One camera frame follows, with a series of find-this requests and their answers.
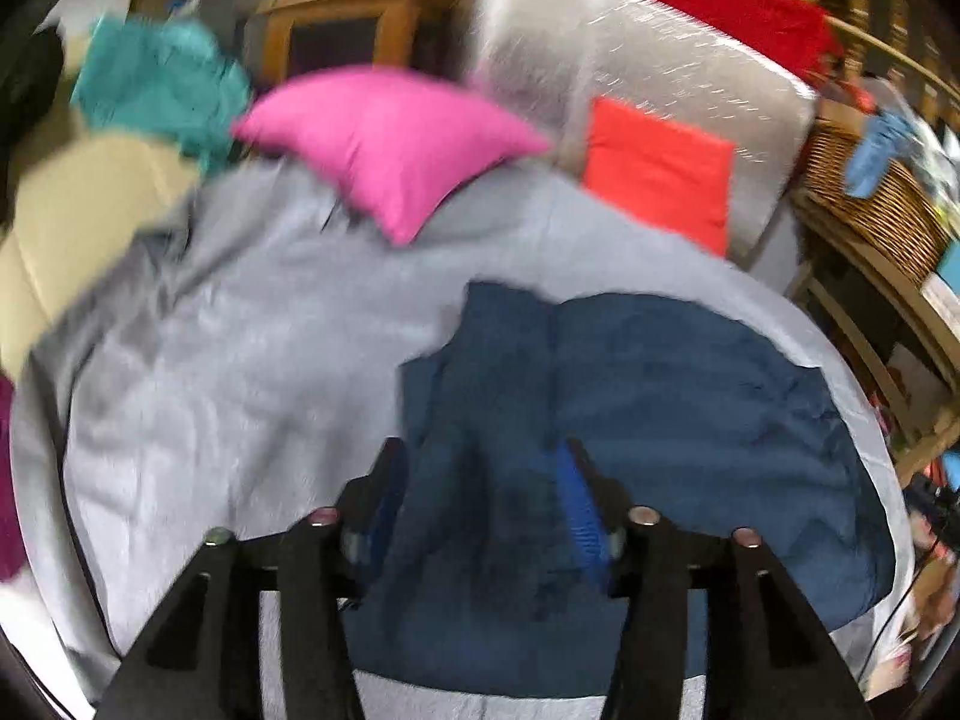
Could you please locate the silver quilted mattress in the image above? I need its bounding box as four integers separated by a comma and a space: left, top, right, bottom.
452, 0, 815, 268

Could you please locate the beige cushion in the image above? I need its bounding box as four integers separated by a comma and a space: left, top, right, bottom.
0, 133, 200, 380

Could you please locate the navy blue padded jacket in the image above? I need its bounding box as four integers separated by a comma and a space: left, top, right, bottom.
345, 283, 895, 699

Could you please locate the wooden cabinet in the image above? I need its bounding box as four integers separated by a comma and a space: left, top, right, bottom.
256, 0, 457, 83

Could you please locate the black garment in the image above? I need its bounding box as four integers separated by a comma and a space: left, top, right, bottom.
2, 26, 65, 184

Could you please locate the pink pillow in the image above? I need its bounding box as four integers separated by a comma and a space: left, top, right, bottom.
231, 65, 551, 245

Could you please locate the orange-red pillow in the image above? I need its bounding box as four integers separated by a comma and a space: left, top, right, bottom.
583, 96, 734, 257

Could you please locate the wicker basket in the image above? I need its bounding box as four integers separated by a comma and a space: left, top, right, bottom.
804, 122, 950, 286

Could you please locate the light blue cloth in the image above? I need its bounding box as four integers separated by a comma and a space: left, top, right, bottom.
843, 109, 916, 200

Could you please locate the grey bed blanket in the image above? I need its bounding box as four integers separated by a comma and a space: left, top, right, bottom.
11, 160, 914, 718

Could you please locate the red cloth on headboard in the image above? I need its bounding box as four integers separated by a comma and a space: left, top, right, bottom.
658, 0, 844, 82

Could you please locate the wooden shelf rack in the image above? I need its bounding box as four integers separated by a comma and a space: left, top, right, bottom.
788, 187, 958, 484

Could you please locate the teal garment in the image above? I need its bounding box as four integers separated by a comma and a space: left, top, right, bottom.
71, 16, 252, 174

